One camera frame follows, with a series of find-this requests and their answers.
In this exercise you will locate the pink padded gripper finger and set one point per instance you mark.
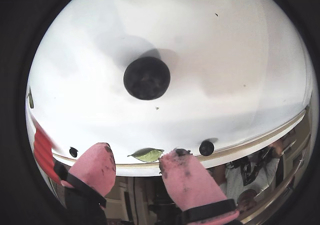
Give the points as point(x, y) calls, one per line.
point(192, 182)
point(92, 170)

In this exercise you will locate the dark blueberry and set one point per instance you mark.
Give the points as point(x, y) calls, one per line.
point(147, 78)
point(73, 151)
point(206, 148)

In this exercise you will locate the red collapsible ribbed cup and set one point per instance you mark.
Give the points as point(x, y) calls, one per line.
point(42, 150)

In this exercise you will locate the large light green leaf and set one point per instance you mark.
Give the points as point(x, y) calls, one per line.
point(146, 155)

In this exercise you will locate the person in white shirt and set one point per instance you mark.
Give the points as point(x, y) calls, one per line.
point(252, 175)

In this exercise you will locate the dark green curled leaf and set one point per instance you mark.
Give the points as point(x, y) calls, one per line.
point(30, 98)

